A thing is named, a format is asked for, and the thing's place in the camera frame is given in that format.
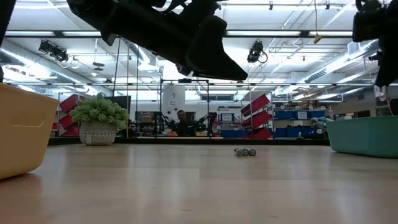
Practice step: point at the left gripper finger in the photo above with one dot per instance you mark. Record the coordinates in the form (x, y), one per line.
(211, 59)
(183, 70)

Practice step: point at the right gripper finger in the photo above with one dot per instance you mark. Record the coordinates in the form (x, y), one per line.
(388, 65)

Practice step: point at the teal plastic bin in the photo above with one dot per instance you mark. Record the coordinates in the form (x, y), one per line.
(363, 137)

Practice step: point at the yellow plastic bin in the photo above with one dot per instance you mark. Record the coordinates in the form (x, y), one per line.
(21, 149)

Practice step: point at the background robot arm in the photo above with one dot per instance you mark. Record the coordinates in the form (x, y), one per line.
(208, 121)
(163, 123)

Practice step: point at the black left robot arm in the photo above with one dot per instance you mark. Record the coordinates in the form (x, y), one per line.
(4, 18)

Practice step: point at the white cylindrical tank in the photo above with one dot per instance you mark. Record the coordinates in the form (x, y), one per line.
(173, 102)

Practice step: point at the person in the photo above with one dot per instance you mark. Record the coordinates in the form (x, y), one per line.
(184, 124)

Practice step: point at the small background screen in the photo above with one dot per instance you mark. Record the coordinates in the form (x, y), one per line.
(227, 117)

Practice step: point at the black ceiling disc fixture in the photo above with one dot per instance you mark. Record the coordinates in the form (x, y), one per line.
(98, 64)

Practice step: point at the black overhead light bar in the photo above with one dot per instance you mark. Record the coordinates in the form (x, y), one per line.
(304, 33)

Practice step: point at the black background monitor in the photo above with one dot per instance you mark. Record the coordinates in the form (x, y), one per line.
(122, 101)

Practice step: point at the red bin rack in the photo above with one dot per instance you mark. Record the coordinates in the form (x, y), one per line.
(256, 116)
(68, 104)

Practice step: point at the blue storage bins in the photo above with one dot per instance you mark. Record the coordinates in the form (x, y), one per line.
(233, 133)
(292, 133)

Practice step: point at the blue bin shelf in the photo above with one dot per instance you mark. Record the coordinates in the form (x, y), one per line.
(286, 115)

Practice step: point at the green potted artificial plant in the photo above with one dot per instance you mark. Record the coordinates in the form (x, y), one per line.
(99, 112)

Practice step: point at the black rig frame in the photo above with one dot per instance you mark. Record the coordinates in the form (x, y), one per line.
(185, 81)

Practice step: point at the small black ceiling camera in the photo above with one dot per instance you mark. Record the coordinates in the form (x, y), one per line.
(374, 57)

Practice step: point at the black ceiling camera on duct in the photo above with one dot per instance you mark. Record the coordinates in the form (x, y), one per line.
(53, 49)

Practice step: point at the black aluminium table frame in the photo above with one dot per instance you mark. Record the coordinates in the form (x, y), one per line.
(295, 142)

